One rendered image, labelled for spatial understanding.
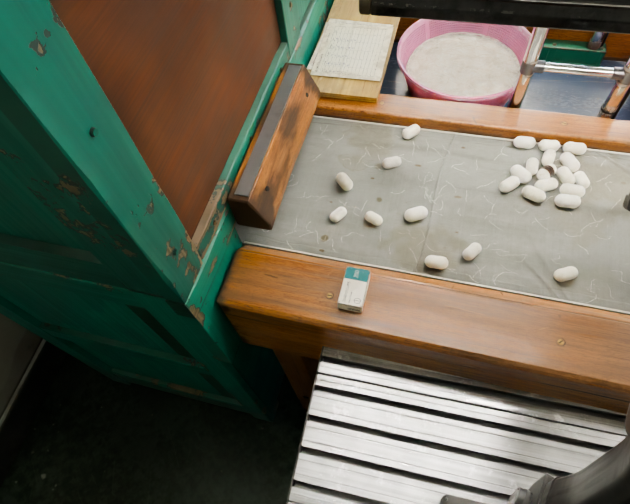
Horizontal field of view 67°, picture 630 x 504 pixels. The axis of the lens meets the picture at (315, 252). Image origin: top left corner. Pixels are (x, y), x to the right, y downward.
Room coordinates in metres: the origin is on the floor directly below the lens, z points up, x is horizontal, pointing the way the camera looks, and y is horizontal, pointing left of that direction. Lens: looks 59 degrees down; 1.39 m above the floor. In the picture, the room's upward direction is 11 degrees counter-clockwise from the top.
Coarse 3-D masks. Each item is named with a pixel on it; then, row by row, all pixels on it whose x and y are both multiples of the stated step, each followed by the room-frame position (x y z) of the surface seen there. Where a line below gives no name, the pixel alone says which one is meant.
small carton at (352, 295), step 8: (352, 272) 0.32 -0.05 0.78; (360, 272) 0.32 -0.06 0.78; (368, 272) 0.31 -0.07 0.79; (344, 280) 0.31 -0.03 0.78; (352, 280) 0.31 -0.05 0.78; (360, 280) 0.30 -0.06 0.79; (368, 280) 0.30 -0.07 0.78; (344, 288) 0.30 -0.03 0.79; (352, 288) 0.29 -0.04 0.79; (360, 288) 0.29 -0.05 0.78; (344, 296) 0.28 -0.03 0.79; (352, 296) 0.28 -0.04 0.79; (360, 296) 0.28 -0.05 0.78; (344, 304) 0.27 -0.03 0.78; (352, 304) 0.27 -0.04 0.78; (360, 304) 0.27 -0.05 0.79; (360, 312) 0.26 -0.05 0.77
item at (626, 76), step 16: (544, 32) 0.60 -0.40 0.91; (528, 48) 0.61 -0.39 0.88; (528, 64) 0.60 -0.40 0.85; (544, 64) 0.59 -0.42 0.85; (560, 64) 0.59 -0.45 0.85; (528, 80) 0.60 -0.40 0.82; (624, 80) 0.54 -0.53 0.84; (512, 96) 0.61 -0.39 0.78; (608, 96) 0.55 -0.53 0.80; (624, 96) 0.54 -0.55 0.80; (608, 112) 0.54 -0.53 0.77
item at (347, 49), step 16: (336, 32) 0.87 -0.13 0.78; (352, 32) 0.86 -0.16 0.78; (368, 32) 0.85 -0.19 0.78; (384, 32) 0.84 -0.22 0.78; (320, 48) 0.83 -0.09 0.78; (336, 48) 0.82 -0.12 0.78; (352, 48) 0.81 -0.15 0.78; (368, 48) 0.80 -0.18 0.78; (384, 48) 0.79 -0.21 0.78; (320, 64) 0.78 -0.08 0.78; (336, 64) 0.77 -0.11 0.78; (352, 64) 0.77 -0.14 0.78; (368, 64) 0.76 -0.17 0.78
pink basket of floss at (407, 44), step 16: (416, 32) 0.86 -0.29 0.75; (432, 32) 0.87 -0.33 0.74; (448, 32) 0.87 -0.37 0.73; (480, 32) 0.85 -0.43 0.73; (496, 32) 0.83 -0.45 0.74; (512, 32) 0.81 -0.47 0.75; (528, 32) 0.78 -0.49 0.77; (400, 48) 0.80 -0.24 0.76; (512, 48) 0.79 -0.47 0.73; (400, 64) 0.75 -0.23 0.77; (416, 96) 0.72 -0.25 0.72; (432, 96) 0.67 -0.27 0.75; (448, 96) 0.64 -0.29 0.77; (464, 96) 0.64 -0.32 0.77; (480, 96) 0.63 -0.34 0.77; (496, 96) 0.63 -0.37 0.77
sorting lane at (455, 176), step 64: (320, 128) 0.65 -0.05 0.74; (384, 128) 0.62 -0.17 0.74; (320, 192) 0.51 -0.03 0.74; (384, 192) 0.48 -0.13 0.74; (448, 192) 0.46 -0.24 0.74; (512, 192) 0.43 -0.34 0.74; (320, 256) 0.38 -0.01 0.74; (384, 256) 0.36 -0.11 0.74; (448, 256) 0.34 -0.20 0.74; (512, 256) 0.32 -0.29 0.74; (576, 256) 0.30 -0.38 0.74
